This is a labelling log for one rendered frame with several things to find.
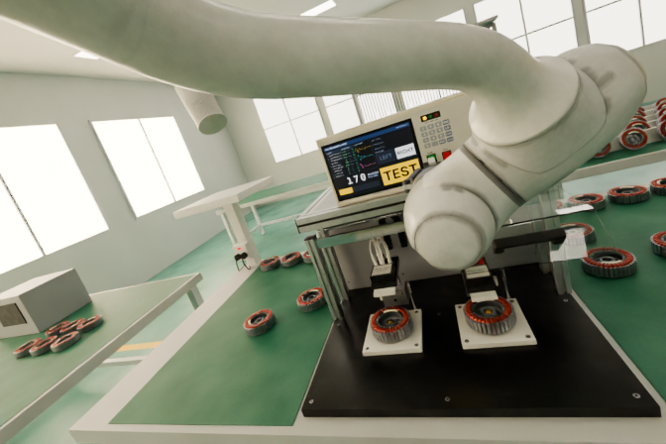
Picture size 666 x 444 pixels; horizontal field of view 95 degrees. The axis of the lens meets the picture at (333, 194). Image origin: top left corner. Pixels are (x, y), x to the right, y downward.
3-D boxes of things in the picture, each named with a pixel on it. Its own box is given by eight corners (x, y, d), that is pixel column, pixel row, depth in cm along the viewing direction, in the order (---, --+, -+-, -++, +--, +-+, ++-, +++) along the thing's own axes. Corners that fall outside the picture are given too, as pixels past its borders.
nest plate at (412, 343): (422, 352, 73) (421, 348, 73) (363, 356, 78) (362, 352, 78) (421, 312, 87) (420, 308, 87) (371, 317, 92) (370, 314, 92)
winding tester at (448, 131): (499, 167, 76) (481, 85, 72) (337, 207, 90) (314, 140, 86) (472, 146, 112) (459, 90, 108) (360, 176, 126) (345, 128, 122)
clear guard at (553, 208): (618, 254, 49) (613, 219, 48) (461, 276, 57) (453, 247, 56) (541, 195, 79) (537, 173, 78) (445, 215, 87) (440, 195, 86)
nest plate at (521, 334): (537, 344, 65) (536, 339, 65) (463, 349, 70) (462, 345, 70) (516, 301, 79) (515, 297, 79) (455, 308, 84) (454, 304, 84)
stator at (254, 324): (272, 312, 118) (268, 303, 117) (279, 324, 108) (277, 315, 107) (244, 328, 113) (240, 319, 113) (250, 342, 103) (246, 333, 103)
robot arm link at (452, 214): (439, 245, 49) (510, 188, 44) (449, 305, 34) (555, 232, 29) (390, 198, 49) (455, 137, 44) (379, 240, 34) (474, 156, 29)
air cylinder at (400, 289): (408, 304, 92) (404, 288, 91) (385, 306, 95) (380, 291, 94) (409, 294, 97) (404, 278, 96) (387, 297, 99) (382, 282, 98)
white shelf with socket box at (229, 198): (274, 286, 140) (236, 193, 131) (210, 296, 152) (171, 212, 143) (300, 252, 172) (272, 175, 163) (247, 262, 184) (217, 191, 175)
